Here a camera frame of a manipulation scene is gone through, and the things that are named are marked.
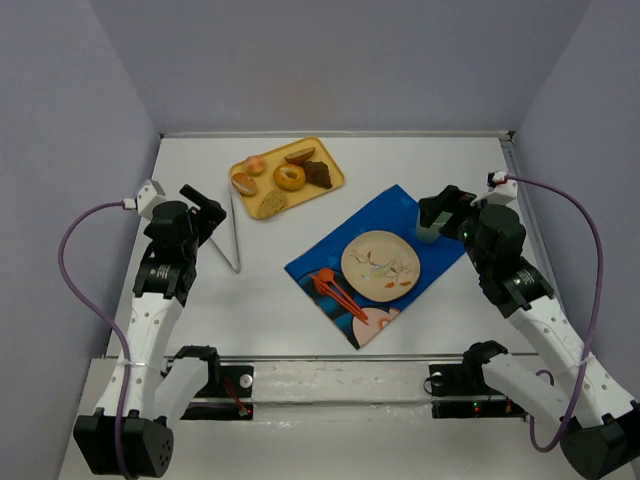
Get green cup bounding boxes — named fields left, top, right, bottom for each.
left=415, top=212, right=443, bottom=244

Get metal serving tongs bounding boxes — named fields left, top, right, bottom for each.
left=209, top=182, right=242, bottom=274

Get seeded oval bread slice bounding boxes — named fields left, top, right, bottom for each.
left=258, top=189, right=287, bottom=219

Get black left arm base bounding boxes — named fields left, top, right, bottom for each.
left=164, top=345, right=255, bottom=421

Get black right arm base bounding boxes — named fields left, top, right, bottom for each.
left=423, top=340, right=527, bottom=419

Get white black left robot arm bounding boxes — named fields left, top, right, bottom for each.
left=73, top=180, right=226, bottom=479

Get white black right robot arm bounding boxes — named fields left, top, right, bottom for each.
left=418, top=184, right=639, bottom=479

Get round pink bread roll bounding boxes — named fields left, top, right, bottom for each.
left=242, top=155, right=266, bottom=176

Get halved brown bread loaf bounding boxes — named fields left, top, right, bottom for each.
left=284, top=147, right=316, bottom=166

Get blue patterned placemat cloth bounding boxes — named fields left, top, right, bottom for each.
left=285, top=185, right=464, bottom=349

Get yellow plastic tray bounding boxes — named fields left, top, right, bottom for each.
left=230, top=137, right=345, bottom=220

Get glazed yellow bagel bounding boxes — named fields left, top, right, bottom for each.
left=272, top=163, right=306, bottom=191

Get beige floral plate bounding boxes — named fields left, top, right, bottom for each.
left=341, top=230, right=421, bottom=303

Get dark chocolate croissant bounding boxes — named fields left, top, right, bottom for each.
left=302, top=160, right=332, bottom=189

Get orange plastic fork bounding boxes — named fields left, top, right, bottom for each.
left=311, top=275, right=368, bottom=324

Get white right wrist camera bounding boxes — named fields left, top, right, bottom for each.
left=471, top=170, right=518, bottom=207

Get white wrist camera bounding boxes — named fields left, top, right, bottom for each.
left=123, top=179, right=167, bottom=221
left=471, top=170, right=518, bottom=207

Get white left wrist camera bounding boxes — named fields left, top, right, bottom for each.
left=123, top=179, right=167, bottom=221

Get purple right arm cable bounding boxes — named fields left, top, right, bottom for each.
left=505, top=172, right=605, bottom=453

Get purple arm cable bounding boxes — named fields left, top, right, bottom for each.
left=505, top=172, right=605, bottom=453
left=58, top=200, right=137, bottom=480

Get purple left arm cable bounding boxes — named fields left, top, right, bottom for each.
left=58, top=200, right=137, bottom=480

